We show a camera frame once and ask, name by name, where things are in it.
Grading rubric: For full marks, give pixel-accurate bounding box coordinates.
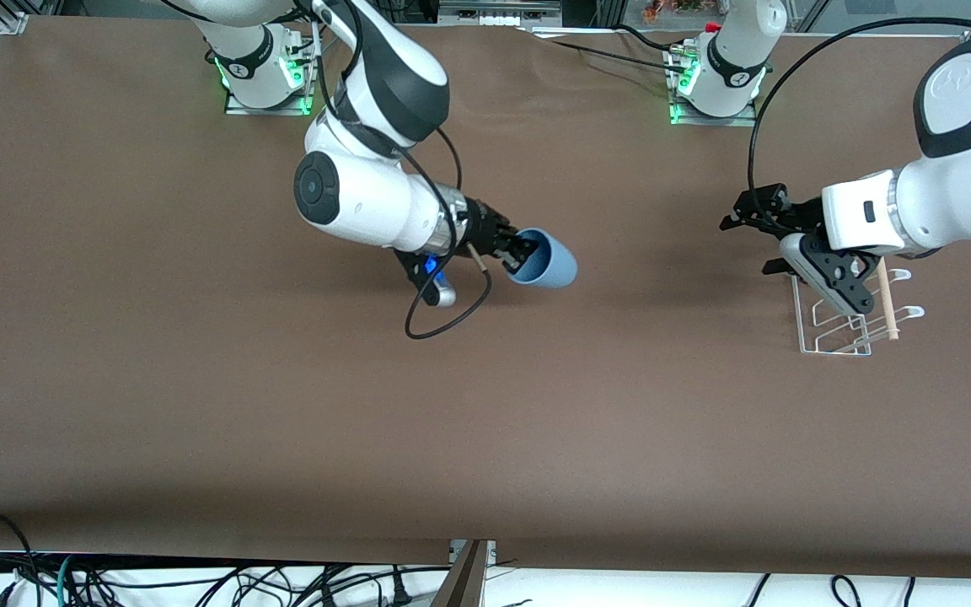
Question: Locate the long black table cable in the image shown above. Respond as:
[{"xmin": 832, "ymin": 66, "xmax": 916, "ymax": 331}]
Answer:
[{"xmin": 528, "ymin": 30, "xmax": 689, "ymax": 77}]

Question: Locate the short black table cable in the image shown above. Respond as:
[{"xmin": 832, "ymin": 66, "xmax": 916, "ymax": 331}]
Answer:
[{"xmin": 614, "ymin": 24, "xmax": 676, "ymax": 53}]

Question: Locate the brown wooden support beam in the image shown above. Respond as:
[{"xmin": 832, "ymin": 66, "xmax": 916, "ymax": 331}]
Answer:
[{"xmin": 431, "ymin": 540, "xmax": 491, "ymax": 607}]

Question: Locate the grey panel with sockets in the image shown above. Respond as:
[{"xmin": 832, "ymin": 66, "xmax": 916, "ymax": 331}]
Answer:
[{"xmin": 439, "ymin": 0, "xmax": 562, "ymax": 26}]

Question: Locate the white wire cup rack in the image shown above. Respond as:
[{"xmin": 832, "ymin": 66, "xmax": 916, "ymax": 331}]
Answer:
[{"xmin": 791, "ymin": 255, "xmax": 926, "ymax": 357}]

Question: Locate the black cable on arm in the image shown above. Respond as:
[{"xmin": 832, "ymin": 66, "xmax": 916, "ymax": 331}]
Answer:
[
  {"xmin": 313, "ymin": 0, "xmax": 494, "ymax": 341},
  {"xmin": 745, "ymin": 15, "xmax": 971, "ymax": 222}
]

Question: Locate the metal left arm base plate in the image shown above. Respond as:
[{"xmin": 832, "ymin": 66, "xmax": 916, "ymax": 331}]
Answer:
[{"xmin": 668, "ymin": 42, "xmax": 759, "ymax": 127}]

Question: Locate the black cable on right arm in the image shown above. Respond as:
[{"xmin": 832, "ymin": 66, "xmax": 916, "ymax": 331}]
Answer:
[{"xmin": 313, "ymin": 0, "xmax": 494, "ymax": 341}]

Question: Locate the blue plastic cup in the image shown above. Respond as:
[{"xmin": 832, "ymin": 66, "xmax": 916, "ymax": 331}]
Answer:
[{"xmin": 507, "ymin": 228, "xmax": 579, "ymax": 290}]

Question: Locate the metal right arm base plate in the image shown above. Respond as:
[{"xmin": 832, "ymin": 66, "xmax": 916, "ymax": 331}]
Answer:
[{"xmin": 224, "ymin": 25, "xmax": 316, "ymax": 116}]

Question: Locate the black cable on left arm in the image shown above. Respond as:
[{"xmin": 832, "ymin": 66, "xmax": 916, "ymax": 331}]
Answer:
[{"xmin": 745, "ymin": 15, "xmax": 971, "ymax": 222}]

